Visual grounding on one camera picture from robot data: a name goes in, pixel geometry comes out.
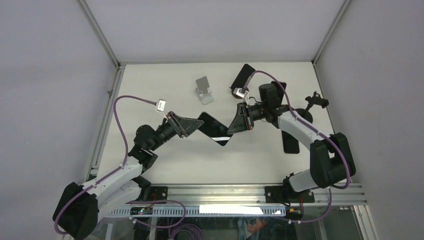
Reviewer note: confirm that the black phone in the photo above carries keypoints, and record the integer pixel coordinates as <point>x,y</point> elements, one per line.
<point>280,86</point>
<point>290,144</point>
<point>214,129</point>
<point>242,76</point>

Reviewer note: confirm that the black stand wooden base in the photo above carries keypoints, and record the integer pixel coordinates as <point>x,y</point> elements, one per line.
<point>238,92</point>

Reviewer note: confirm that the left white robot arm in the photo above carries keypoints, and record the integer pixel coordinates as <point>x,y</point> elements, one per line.
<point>82,206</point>

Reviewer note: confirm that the white slotted cable duct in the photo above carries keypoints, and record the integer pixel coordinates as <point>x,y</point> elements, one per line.
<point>217,210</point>

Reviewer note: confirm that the silver phone stand left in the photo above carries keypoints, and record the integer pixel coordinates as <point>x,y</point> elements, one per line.
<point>202,90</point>

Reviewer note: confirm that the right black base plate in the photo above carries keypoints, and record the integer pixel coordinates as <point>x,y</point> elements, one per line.
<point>276,195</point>

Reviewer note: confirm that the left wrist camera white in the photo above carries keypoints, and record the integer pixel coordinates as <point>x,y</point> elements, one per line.
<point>160,106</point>

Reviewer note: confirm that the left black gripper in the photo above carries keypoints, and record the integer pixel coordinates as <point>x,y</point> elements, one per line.
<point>183,126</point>

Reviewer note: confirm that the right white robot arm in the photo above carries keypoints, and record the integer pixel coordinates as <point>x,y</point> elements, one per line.
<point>330,156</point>

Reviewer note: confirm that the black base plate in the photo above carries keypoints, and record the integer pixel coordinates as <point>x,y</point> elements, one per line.
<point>276,195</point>
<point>157,193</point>

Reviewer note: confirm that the aluminium mounting rail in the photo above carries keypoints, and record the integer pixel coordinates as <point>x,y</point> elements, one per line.
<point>248,194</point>

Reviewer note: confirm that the black round-base clamp stand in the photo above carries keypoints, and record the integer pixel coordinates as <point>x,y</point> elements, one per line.
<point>314,100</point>

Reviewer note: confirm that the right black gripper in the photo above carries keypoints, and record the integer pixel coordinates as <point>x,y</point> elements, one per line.
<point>243,120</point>

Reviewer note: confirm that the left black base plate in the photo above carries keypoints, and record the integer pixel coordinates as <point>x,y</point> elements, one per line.
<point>157,193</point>

